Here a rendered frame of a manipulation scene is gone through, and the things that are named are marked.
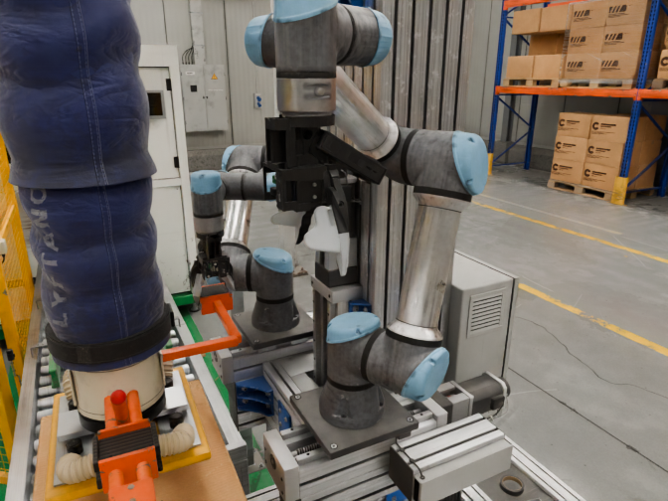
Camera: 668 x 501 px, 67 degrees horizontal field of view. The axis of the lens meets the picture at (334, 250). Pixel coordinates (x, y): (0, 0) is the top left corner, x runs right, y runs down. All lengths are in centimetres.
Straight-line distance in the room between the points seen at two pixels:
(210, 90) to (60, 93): 934
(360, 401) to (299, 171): 64
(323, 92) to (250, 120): 1009
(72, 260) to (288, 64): 52
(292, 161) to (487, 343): 102
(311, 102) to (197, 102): 953
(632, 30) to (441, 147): 761
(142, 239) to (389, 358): 52
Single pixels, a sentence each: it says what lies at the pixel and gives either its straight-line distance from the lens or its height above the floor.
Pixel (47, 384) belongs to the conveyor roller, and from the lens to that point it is 254.
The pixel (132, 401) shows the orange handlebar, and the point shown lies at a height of 119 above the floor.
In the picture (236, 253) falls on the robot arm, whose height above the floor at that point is 126.
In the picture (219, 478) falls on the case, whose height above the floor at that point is 94.
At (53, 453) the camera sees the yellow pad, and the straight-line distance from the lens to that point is 119.
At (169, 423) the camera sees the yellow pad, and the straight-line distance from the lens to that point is 117.
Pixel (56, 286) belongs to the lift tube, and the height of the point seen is 142.
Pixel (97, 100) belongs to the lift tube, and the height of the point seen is 173.
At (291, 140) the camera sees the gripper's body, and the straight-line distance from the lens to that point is 64.
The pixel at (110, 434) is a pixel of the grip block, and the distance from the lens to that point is 97.
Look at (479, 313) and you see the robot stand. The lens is 146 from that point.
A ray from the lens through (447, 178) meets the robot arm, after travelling 98.
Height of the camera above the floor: 176
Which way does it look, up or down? 19 degrees down
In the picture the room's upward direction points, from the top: straight up
